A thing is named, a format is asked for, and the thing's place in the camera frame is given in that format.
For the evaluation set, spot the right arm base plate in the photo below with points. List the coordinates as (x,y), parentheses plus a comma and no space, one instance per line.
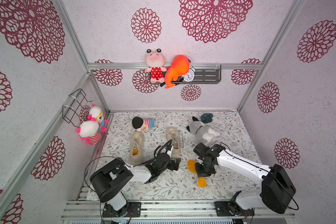
(227,208)

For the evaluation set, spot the beige sneaker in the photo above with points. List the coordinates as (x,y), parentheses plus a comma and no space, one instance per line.
(136,148)
(173,134)

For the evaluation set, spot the orange plush fish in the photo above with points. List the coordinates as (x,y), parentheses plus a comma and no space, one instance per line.
(179,66)

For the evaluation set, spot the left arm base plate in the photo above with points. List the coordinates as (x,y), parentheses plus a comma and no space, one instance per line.
(131,209)

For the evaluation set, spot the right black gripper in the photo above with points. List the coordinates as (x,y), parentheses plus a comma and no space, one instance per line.
(203,171)

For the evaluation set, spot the grey white plush dog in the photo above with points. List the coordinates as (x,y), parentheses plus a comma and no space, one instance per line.
(203,133)

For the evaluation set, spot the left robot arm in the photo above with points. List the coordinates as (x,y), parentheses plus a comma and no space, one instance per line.
(109,181)

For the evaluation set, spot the pink frog plush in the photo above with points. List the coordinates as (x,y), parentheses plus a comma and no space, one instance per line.
(155,62)

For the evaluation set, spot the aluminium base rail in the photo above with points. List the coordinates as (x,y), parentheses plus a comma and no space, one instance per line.
(163,209)

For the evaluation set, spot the black-haired small doll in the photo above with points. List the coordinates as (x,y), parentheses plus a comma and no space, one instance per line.
(140,124)

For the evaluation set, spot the teal toy car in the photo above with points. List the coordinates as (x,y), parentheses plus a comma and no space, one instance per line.
(206,118)

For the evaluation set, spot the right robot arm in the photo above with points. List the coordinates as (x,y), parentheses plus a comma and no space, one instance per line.
(274,191)

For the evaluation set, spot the grey wall shelf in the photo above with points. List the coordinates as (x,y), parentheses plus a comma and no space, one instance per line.
(203,76)

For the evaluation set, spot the white plush with glasses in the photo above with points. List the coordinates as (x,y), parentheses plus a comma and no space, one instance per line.
(97,115)

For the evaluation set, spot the white alarm clock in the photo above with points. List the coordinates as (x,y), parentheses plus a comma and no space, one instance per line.
(190,75)

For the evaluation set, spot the floral table mat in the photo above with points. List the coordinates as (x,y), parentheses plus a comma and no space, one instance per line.
(171,185)

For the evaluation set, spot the white pink striped plush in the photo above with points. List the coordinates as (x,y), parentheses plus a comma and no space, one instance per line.
(89,132)

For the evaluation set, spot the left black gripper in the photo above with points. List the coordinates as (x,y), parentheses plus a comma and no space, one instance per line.
(172,167)

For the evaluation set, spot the black wire basket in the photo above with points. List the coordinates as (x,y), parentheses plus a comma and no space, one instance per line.
(76,112)

